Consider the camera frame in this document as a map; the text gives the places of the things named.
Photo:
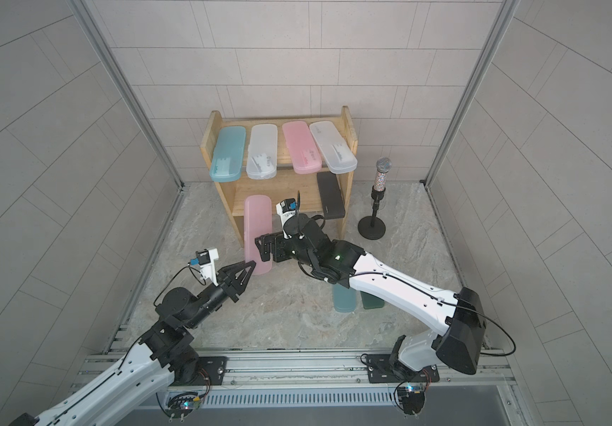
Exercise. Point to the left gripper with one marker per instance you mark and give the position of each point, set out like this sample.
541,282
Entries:
230,285

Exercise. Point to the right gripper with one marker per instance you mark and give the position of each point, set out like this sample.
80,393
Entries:
270,240

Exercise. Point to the pink pencil case shelf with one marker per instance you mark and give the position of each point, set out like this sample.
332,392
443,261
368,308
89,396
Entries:
302,148
257,222

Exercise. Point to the black pencil case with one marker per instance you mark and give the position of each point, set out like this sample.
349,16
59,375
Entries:
330,195

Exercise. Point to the blue-grey pencil case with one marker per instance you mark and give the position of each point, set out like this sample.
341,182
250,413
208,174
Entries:
344,299

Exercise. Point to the dark green pencil case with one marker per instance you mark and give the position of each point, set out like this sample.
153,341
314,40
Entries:
371,302

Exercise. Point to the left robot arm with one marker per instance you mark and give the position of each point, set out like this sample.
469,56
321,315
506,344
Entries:
163,355

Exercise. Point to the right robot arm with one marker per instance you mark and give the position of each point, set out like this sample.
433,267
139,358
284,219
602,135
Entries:
456,322

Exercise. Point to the wooden two-tier shelf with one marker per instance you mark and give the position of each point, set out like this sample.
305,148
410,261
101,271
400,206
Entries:
287,182

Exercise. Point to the white translucent pencil case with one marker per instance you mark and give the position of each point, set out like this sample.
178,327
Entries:
262,152

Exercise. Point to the light teal pencil case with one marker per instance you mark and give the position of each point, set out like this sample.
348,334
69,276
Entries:
228,155

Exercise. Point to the pink pencil case top shelf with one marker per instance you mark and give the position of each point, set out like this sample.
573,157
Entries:
302,148

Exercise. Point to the frosted white pencil case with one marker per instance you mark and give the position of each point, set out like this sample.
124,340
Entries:
335,150

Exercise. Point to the glitter microphone on stand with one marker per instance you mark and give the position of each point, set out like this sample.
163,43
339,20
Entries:
372,227

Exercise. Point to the left circuit board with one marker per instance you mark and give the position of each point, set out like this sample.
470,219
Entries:
180,406

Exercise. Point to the circuit board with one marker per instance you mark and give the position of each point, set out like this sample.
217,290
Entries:
180,406
409,400

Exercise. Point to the right circuit board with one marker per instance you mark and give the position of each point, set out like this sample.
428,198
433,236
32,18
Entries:
409,400

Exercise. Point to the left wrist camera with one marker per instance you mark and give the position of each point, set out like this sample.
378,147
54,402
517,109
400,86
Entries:
204,262

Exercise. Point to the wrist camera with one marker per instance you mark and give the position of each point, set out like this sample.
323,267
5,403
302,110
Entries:
287,209
204,262

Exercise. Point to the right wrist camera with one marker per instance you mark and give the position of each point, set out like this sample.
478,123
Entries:
287,209

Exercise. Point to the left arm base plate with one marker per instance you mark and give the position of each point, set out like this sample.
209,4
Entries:
202,372

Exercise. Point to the aluminium mounting rail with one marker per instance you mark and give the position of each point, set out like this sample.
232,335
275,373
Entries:
241,370

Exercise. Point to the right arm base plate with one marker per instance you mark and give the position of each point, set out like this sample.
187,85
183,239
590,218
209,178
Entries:
380,369

